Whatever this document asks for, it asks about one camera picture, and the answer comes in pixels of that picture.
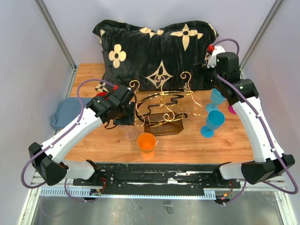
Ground red plastic wine glass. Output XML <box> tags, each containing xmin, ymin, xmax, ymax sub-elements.
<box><xmin>96</xmin><ymin>92</ymin><xmax>110</xmax><ymax>99</ymax></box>

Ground blue wine glass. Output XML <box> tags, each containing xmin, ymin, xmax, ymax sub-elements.
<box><xmin>206</xmin><ymin>89</ymin><xmax>226</xmax><ymax>113</ymax></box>
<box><xmin>200</xmin><ymin>110</ymin><xmax>225</xmax><ymax>138</ymax></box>

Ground clear glass wine glass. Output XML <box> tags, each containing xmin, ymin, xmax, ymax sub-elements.
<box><xmin>125</xmin><ymin>128</ymin><xmax>137</xmax><ymax>141</ymax></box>

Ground magenta plastic wine glass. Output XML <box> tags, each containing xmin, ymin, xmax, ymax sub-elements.
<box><xmin>228</xmin><ymin>105</ymin><xmax>236</xmax><ymax>114</ymax></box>

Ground blue wine glass front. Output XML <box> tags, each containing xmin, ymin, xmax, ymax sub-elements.
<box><xmin>200</xmin><ymin>110</ymin><xmax>225</xmax><ymax>138</ymax></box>

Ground orange plastic wine glass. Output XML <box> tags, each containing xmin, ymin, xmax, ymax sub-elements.
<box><xmin>137</xmin><ymin>133</ymin><xmax>157</xmax><ymax>160</ymax></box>

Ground blue cloth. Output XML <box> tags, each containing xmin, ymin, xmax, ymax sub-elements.
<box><xmin>50</xmin><ymin>97</ymin><xmax>81</xmax><ymax>130</ymax></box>

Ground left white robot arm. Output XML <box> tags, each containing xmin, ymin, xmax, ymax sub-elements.
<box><xmin>29</xmin><ymin>85</ymin><xmax>136</xmax><ymax>186</ymax></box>

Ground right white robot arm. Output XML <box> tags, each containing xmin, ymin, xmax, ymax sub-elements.
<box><xmin>194</xmin><ymin>49</ymin><xmax>295</xmax><ymax>188</ymax></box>

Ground black floral pillow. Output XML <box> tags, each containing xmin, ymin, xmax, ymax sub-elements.
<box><xmin>92</xmin><ymin>20</ymin><xmax>218</xmax><ymax>92</ymax></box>

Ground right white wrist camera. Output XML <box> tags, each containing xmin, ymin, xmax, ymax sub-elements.
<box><xmin>205</xmin><ymin>45</ymin><xmax>225</xmax><ymax>68</ymax></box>

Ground gold wire glass rack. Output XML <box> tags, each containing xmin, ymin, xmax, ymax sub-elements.
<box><xmin>134</xmin><ymin>71</ymin><xmax>203</xmax><ymax>128</ymax></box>

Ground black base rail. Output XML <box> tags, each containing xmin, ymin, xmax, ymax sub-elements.
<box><xmin>35</xmin><ymin>161</ymin><xmax>282</xmax><ymax>200</ymax></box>

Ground right aluminium frame post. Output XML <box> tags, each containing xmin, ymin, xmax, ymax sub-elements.
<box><xmin>240</xmin><ymin>0</ymin><xmax>285</xmax><ymax>71</ymax></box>

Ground aluminium frame post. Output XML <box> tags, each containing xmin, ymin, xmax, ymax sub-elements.
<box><xmin>240</xmin><ymin>0</ymin><xmax>285</xmax><ymax>71</ymax></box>
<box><xmin>34</xmin><ymin>0</ymin><xmax>77</xmax><ymax>71</ymax></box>

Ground left aluminium frame post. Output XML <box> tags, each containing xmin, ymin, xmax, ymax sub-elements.
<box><xmin>34</xmin><ymin>0</ymin><xmax>77</xmax><ymax>71</ymax></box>

